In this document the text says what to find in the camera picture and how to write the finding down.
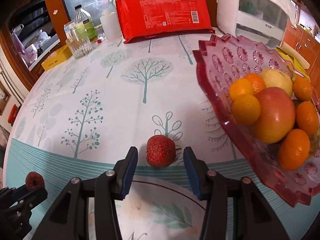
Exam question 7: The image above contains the red lychee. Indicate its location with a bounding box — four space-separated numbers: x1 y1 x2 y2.
25 171 44 191
146 135 176 168

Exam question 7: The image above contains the red apple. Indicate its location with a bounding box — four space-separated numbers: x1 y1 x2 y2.
251 87 296 144

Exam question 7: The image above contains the yellow-brown pear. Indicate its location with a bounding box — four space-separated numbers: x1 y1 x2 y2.
260 69 293 96

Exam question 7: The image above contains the pink glass fruit bowl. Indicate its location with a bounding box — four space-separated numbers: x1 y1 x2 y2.
194 34 319 206

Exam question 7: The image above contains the orange tangerine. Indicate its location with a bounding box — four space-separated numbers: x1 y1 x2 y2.
278 129 310 171

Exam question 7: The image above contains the overripe brown banana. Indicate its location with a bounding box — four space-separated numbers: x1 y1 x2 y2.
308 128 319 158

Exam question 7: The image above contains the small yellow-orange kumquat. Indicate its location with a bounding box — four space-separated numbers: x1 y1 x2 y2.
232 94 261 126

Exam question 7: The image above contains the small tangerine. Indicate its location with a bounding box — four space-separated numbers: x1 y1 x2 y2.
229 79 254 102

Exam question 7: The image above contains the tree print tablecloth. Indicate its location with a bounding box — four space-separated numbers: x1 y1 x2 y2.
4 34 319 239

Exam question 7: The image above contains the yellow flat box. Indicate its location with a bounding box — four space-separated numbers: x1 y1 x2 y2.
41 44 72 71

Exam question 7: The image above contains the yellow packet stack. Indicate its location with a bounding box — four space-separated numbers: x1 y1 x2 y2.
276 42 310 81

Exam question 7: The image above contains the clear glass tumbler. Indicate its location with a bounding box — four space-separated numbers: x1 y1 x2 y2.
66 27 93 60

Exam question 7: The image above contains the plastic bottle green label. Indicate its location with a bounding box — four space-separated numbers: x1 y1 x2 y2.
74 4 98 42

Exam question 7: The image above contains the wooden cabinet row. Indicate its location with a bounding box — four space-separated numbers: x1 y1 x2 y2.
283 21 319 74

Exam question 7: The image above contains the white squeeze bottle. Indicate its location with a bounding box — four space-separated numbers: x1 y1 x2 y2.
100 8 122 40

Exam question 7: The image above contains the white countertop appliance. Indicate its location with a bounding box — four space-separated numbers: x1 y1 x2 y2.
216 0 289 48

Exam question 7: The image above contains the red paper cup package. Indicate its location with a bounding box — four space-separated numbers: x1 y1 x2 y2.
116 0 213 43

